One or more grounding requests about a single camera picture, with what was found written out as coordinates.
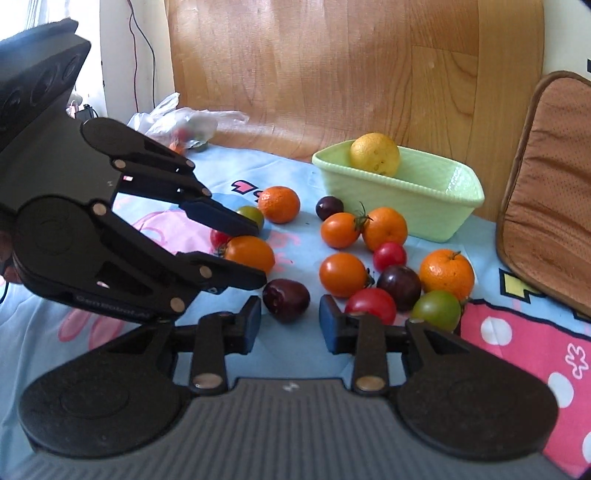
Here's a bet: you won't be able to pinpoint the dark plum back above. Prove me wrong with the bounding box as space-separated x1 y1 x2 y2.
315 196 345 221

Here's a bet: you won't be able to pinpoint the orange tomato front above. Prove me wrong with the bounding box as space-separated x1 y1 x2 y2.
221 236 276 274

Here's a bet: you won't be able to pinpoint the small pink-red tomato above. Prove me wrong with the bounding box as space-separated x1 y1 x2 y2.
373 242 408 273

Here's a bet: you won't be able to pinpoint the Peppa Pig blue tablecloth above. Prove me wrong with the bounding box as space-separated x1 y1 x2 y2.
1 147 590 476

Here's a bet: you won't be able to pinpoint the green tomato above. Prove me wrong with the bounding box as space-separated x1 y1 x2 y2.
236 205 264 231
410 290 462 332

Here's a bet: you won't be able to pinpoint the black wall cable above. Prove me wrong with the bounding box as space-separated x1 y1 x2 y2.
126 0 158 114

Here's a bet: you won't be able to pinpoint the light green rectangular bowl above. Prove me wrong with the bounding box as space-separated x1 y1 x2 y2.
311 140 485 243

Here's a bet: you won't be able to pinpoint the brown seat cushion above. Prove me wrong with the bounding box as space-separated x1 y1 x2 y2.
496 71 590 317

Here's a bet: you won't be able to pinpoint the large yellow citrus fruit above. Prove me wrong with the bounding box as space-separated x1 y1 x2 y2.
349 132 401 177

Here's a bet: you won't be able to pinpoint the orange tomato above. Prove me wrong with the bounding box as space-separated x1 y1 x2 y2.
318 252 374 299
221 236 276 274
321 212 370 250

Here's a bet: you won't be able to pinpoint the clear plastic bag of fruit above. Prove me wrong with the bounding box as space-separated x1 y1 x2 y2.
127 92 249 153

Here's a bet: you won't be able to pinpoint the red tomato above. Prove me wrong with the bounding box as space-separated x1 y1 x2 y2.
209 229 232 251
345 288 398 325

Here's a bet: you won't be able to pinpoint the dark purple plum front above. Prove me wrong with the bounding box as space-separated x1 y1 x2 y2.
263 278 311 323

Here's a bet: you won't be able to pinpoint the wooden headboard panel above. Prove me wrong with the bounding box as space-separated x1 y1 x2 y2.
165 0 545 220

